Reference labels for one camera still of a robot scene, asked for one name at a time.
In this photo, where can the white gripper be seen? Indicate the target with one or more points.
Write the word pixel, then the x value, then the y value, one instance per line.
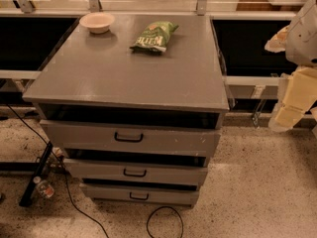
pixel 303 41

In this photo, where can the beige bowl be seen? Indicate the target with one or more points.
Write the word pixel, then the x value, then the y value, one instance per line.
pixel 97 22

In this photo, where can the grey bottom drawer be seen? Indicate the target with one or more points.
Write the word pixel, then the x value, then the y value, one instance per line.
pixel 140 194

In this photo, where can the green chip bag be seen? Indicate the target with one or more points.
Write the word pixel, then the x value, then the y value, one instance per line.
pixel 155 37

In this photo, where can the grey drawer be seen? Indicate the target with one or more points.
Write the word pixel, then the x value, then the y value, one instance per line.
pixel 132 138
pixel 140 194
pixel 88 169

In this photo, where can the grey drawer cabinet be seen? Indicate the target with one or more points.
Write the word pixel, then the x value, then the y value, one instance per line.
pixel 99 79

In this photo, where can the black metal leg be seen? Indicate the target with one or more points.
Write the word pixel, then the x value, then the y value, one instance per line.
pixel 25 200

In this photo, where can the plastic bottle on floor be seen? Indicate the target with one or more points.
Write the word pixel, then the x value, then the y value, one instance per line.
pixel 43 187

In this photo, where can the grey top drawer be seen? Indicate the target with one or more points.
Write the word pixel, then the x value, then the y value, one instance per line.
pixel 132 138

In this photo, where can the grey middle drawer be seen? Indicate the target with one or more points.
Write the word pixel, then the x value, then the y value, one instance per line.
pixel 88 169

